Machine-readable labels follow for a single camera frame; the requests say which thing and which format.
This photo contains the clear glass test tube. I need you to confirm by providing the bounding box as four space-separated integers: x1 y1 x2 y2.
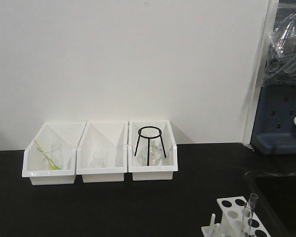
241 201 255 237

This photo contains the white test tube rack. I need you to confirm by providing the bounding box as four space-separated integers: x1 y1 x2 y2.
201 196 270 237

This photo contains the grey pegboard drying rack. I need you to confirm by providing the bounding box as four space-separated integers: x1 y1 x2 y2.
250 0 296 155

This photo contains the black metal tripod stand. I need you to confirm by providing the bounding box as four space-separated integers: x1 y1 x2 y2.
134 126 166 158

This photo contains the round glass flask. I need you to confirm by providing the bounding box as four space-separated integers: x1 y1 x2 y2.
136 144 164 166

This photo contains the right white storage bin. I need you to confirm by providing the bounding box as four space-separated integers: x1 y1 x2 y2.
128 120 179 181

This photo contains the white storage bin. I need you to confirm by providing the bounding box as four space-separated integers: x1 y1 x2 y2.
76 121 128 183
22 122 86 186
128 120 179 181

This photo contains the middle white storage bin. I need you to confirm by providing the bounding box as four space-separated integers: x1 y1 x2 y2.
76 121 128 183

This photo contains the small glass beaker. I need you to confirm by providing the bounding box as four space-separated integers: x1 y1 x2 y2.
89 150 108 168

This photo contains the glass beaker in left bin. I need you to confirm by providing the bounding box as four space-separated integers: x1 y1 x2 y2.
43 142 64 169

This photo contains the left white storage bin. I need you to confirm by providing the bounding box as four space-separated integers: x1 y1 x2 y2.
22 122 86 186

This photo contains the yellow green plastic pipette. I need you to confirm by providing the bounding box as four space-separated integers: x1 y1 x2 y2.
34 139 61 170

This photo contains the plastic bag of pegs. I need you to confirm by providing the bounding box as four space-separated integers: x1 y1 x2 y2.
262 8 296 86

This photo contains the black lab sink basin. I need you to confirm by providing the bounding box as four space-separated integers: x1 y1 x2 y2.
244 171 296 237

